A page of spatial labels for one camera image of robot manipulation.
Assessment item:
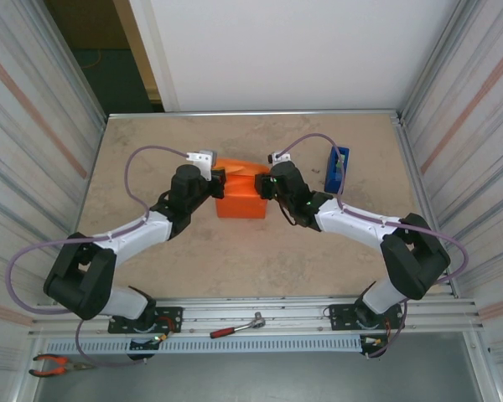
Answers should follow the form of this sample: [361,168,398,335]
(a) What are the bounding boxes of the black electronics box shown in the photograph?
[360,334,389,358]
[127,337,160,361]

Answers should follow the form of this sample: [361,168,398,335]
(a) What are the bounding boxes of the blue tape dispenser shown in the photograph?
[324,144,351,195]

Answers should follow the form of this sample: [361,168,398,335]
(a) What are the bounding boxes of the striped translucent side panel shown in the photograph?
[402,0,503,361]
[0,0,108,378]

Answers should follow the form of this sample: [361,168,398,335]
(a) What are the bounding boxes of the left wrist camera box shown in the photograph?
[185,148,217,182]

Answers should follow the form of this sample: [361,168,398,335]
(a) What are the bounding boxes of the thin aluminium table edge rail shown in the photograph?
[107,109,403,119]

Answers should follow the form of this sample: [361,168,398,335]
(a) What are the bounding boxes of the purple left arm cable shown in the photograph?
[4,144,190,369]

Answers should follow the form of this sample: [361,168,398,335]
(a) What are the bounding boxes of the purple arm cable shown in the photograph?
[4,144,190,369]
[274,132,470,360]

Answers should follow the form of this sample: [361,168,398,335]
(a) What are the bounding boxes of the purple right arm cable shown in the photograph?
[274,132,470,360]

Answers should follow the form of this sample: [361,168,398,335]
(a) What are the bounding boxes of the aluminium side rail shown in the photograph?
[392,111,460,299]

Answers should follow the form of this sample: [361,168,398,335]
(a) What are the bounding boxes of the wide aluminium mounting rail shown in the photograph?
[28,295,485,338]

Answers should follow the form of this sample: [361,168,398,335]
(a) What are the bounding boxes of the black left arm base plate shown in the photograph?
[107,307,184,335]

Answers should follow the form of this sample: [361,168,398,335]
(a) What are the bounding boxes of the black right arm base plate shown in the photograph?
[329,301,406,332]

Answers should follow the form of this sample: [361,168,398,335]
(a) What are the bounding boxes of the red-handled ratchet wrench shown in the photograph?
[209,312,267,339]

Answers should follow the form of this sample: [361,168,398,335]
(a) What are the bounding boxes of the red wire with yellow connector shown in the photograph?
[366,320,393,347]
[153,317,181,343]

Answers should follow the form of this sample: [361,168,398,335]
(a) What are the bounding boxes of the grey slotted cable duct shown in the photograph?
[44,334,364,356]

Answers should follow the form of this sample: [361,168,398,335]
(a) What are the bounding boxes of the thin orange floor cable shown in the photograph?
[81,49,101,70]

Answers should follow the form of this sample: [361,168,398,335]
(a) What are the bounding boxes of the aluminium frame post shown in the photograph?
[23,0,110,126]
[400,0,481,116]

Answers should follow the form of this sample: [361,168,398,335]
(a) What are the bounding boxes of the orange-handled pliers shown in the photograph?
[28,353,97,378]

